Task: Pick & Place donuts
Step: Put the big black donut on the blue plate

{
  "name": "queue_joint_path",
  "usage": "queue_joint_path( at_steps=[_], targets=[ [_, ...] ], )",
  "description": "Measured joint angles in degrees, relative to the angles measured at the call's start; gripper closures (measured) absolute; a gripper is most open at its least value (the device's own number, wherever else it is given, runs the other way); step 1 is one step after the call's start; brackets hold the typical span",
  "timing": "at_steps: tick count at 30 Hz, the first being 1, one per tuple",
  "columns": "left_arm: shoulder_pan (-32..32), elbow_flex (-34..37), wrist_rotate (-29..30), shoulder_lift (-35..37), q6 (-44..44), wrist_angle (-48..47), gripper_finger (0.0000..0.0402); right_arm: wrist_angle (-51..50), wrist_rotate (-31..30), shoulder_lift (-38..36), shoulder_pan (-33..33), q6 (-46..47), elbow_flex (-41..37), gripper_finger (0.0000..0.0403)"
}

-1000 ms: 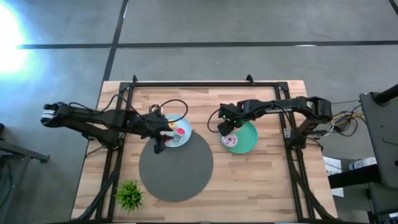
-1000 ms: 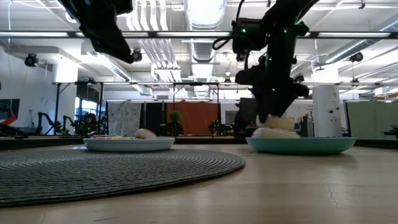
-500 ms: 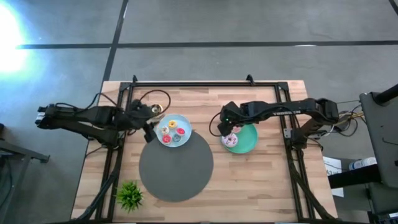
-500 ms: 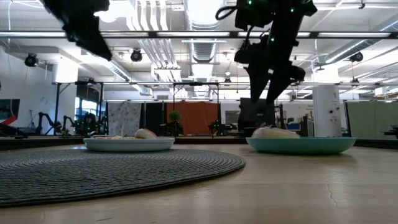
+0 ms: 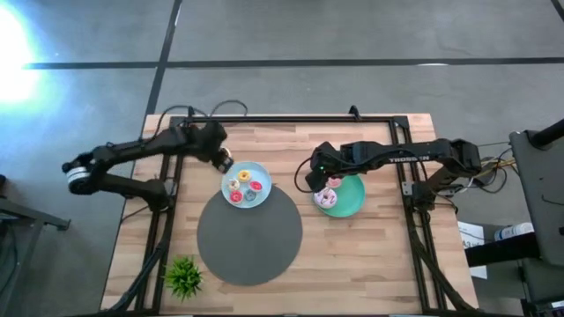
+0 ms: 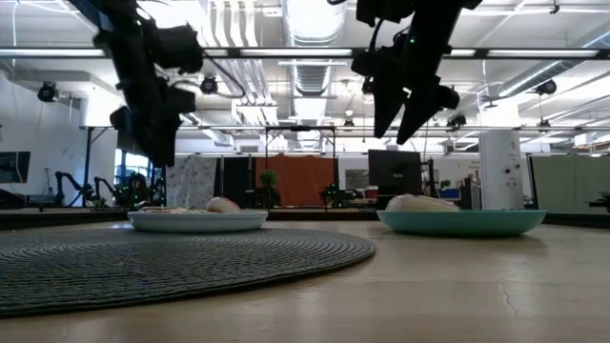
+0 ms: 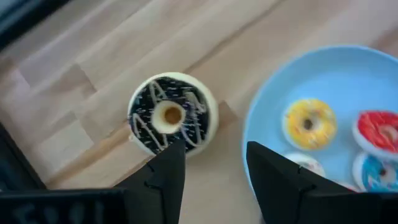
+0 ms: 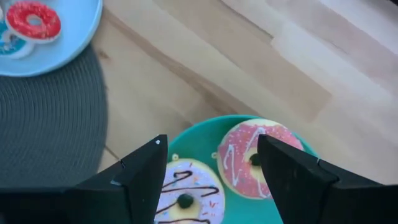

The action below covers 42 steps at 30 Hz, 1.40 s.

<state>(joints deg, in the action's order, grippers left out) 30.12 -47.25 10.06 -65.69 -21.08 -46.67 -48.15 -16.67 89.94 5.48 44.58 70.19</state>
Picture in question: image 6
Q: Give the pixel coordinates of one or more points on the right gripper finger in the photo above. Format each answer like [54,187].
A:
[417,116]
[388,107]

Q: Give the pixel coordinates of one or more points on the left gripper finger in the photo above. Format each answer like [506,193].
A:
[157,147]
[136,143]

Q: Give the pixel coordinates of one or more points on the red iced donut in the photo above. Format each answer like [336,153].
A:
[221,206]

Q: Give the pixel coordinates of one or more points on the cream round pastry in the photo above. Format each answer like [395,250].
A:
[421,204]

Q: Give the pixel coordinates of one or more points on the black background robot arm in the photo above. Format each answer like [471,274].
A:
[64,183]

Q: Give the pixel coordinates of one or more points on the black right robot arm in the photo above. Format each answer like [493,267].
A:
[381,12]

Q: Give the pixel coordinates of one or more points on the black ceiling spotlight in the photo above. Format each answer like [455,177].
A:
[456,121]
[546,87]
[47,92]
[209,85]

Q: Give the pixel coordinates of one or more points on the background robot with green lights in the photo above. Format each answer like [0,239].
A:
[136,190]

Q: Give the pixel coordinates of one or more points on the white patterned curtain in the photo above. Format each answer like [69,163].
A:
[190,183]

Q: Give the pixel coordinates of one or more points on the black monitor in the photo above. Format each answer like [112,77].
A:
[393,169]

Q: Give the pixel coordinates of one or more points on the blue box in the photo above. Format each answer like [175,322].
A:
[449,194]

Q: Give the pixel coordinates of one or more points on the white plate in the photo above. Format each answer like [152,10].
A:
[200,221]

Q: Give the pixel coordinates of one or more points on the red box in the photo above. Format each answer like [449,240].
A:
[372,193]

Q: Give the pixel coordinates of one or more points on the white cylindrical column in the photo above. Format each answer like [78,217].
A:
[500,171]

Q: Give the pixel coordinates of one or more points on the green lit background device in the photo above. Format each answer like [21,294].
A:
[336,194]

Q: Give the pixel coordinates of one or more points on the orange partition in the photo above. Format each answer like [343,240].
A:
[300,178]

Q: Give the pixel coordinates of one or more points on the grey ceiling pipe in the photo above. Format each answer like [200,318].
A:
[538,71]

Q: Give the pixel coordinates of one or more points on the potted green plant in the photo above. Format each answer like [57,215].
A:
[268,178]

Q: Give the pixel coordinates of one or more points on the teal plate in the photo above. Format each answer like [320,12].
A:
[462,224]

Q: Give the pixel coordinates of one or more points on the round grey woven placemat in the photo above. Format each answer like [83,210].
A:
[167,267]

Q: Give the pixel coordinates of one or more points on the green partition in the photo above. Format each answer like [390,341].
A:
[572,183]

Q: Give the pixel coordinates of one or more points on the black gantry frame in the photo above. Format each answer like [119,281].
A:
[88,162]

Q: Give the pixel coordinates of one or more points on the silver ventilation duct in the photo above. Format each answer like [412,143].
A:
[312,76]

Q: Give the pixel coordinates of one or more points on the black table edge rail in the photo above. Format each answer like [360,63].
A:
[47,218]

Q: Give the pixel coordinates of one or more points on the wall mounted screen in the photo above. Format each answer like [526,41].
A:
[14,167]

